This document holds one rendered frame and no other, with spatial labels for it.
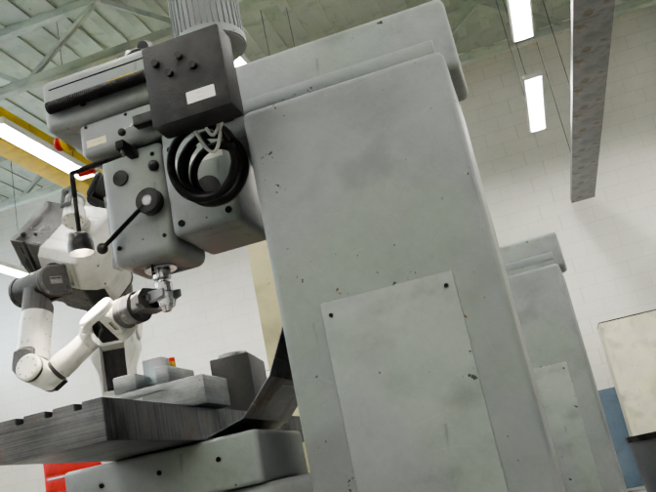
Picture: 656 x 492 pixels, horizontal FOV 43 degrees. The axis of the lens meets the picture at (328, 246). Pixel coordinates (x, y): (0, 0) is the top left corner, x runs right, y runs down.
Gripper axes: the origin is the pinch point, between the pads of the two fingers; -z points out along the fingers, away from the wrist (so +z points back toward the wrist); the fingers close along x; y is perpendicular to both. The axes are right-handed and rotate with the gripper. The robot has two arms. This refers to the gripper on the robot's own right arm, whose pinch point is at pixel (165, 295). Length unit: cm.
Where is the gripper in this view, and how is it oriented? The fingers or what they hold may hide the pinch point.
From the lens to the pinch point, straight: 224.0
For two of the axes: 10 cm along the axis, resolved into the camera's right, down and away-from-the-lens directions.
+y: 1.9, 9.4, -2.7
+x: 6.5, 0.9, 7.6
